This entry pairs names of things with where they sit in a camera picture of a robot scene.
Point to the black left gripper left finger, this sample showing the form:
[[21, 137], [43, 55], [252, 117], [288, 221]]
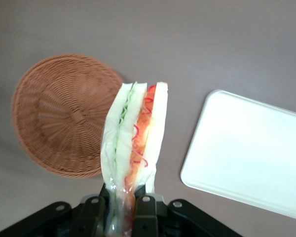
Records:
[[92, 217]]

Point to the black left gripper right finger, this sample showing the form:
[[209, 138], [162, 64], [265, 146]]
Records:
[[145, 217]]

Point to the triangle sandwich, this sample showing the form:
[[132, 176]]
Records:
[[128, 138]]

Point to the round brown wicker basket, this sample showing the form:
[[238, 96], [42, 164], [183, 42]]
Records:
[[61, 116]]

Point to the white rectangular plastic tray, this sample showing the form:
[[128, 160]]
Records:
[[244, 150]]

